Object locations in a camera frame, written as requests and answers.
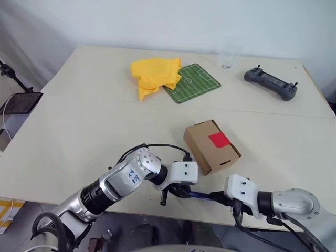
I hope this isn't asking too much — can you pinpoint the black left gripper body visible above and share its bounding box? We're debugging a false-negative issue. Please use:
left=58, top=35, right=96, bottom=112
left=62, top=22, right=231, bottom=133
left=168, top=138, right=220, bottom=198
left=156, top=183, right=184, bottom=206

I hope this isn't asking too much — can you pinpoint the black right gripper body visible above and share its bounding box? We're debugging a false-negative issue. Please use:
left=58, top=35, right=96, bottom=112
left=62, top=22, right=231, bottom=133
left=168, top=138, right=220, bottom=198
left=223, top=195, right=254, bottom=219

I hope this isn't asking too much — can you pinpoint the brown cardboard box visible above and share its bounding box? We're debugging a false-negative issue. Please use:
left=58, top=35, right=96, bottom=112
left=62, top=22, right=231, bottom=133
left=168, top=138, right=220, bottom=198
left=183, top=119, right=243, bottom=177

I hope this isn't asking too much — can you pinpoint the red tape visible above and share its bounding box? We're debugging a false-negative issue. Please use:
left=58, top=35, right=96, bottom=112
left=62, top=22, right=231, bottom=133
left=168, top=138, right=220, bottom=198
left=208, top=132, right=232, bottom=149

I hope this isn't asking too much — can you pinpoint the small brown metal object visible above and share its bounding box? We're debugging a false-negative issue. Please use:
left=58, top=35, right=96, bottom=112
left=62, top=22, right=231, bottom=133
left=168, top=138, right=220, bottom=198
left=90, top=228, right=114, bottom=252

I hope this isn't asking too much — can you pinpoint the green football field mat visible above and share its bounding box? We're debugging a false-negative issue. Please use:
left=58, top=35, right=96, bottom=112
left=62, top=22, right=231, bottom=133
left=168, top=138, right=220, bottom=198
left=162, top=62, right=222, bottom=104

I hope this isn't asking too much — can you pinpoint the yellow cloth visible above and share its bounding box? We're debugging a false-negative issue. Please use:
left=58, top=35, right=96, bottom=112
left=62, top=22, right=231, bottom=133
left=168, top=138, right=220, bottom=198
left=130, top=57, right=183, bottom=101

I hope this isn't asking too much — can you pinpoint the grey handheld controller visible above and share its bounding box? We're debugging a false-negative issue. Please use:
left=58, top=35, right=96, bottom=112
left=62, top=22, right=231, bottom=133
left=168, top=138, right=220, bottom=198
left=244, top=65, right=299, bottom=101

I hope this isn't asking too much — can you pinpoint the clear drinking glass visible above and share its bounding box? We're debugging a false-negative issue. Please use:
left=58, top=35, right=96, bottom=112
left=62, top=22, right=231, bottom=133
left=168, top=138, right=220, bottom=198
left=216, top=43, right=242, bottom=70

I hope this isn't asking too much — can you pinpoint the black flat tray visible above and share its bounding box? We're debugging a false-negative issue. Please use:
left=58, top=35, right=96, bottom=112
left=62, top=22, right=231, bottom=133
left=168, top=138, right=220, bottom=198
left=0, top=92, right=44, bottom=115

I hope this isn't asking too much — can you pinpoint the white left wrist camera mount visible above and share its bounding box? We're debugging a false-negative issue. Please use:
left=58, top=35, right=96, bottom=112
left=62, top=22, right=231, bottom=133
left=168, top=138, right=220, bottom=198
left=153, top=161, right=199, bottom=190

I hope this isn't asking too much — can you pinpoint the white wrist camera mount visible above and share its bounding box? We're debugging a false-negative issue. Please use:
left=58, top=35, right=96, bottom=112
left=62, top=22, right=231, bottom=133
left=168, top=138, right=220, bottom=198
left=153, top=161, right=199, bottom=190
left=223, top=173, right=264, bottom=220

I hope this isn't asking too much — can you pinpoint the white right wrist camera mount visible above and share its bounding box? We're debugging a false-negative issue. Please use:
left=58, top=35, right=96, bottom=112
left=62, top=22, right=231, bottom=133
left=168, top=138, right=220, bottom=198
left=223, top=173, right=264, bottom=220

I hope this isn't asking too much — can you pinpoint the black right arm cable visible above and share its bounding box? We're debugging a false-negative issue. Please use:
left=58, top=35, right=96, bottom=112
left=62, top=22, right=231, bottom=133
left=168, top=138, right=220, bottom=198
left=233, top=201, right=309, bottom=238

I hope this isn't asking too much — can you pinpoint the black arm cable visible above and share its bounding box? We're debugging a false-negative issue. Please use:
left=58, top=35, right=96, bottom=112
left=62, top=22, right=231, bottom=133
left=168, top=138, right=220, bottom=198
left=233, top=201, right=309, bottom=238
left=116, top=143, right=194, bottom=170

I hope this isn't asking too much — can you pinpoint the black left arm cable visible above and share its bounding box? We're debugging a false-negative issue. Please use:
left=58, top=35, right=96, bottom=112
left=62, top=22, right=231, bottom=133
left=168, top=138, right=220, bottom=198
left=116, top=143, right=194, bottom=170

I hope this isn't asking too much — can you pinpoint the white thin cable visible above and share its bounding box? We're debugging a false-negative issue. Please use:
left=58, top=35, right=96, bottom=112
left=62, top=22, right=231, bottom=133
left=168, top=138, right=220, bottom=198
left=0, top=93, right=15, bottom=144

